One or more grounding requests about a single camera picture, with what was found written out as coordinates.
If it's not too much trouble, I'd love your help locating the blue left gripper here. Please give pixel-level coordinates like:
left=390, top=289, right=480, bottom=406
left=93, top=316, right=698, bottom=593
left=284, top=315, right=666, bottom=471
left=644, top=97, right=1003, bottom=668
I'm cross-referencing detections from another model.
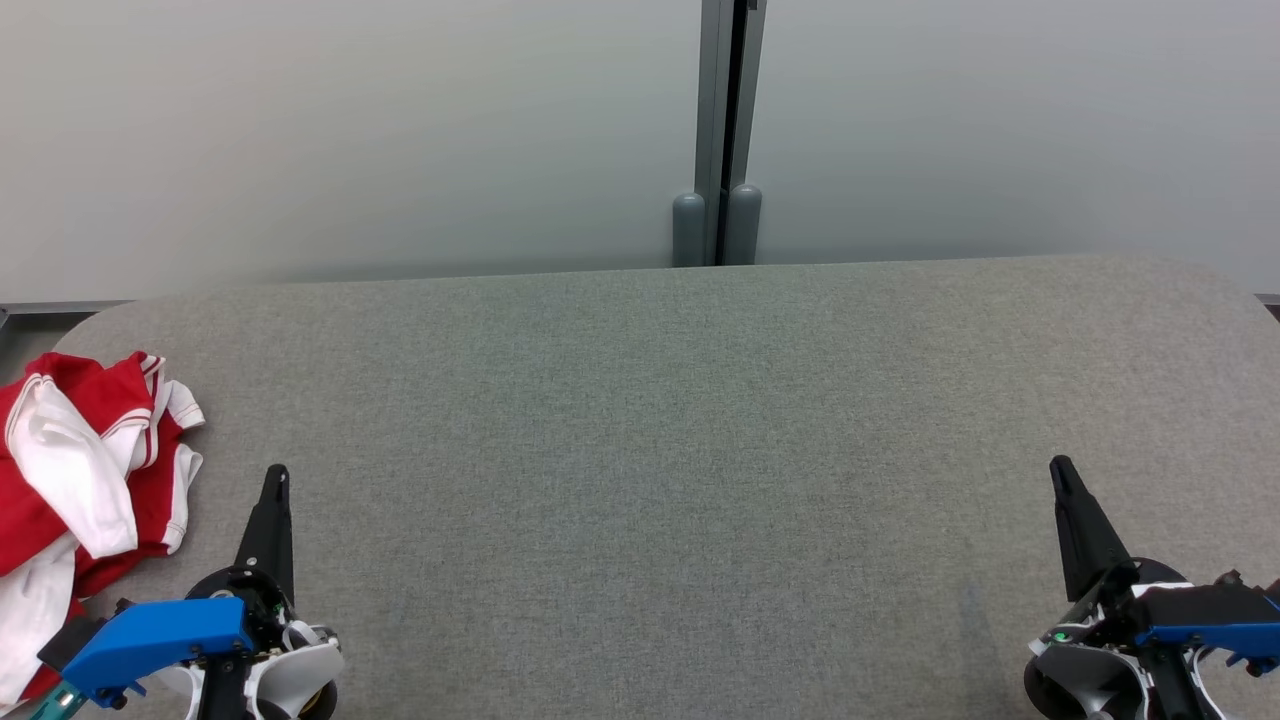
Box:
left=60, top=464, right=297, bottom=720

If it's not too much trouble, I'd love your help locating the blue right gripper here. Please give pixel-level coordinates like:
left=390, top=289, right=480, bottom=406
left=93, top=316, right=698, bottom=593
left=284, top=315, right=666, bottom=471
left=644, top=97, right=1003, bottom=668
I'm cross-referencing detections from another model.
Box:
left=1040, top=455, right=1280, bottom=720

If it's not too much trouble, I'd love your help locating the red jersey with white trim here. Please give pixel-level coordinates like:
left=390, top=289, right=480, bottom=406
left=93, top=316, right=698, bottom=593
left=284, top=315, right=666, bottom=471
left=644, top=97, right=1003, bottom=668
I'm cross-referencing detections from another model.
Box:
left=0, top=350, right=206, bottom=601

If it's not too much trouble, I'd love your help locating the left arm cable teal plug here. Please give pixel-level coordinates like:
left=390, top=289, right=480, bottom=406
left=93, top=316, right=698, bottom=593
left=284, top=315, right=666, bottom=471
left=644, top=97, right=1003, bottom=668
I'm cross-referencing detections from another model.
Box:
left=30, top=685, right=86, bottom=720

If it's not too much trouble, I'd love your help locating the grey cylindrical post foot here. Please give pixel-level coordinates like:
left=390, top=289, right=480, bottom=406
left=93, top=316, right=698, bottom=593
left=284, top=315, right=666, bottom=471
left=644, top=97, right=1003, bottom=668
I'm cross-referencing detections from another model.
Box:
left=724, top=183, right=763, bottom=266
left=672, top=192, right=707, bottom=268

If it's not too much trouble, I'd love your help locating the grey metal partition post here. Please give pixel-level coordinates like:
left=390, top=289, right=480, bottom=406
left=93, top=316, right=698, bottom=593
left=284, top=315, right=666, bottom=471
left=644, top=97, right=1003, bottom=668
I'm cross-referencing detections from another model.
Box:
left=695, top=0, right=769, bottom=266

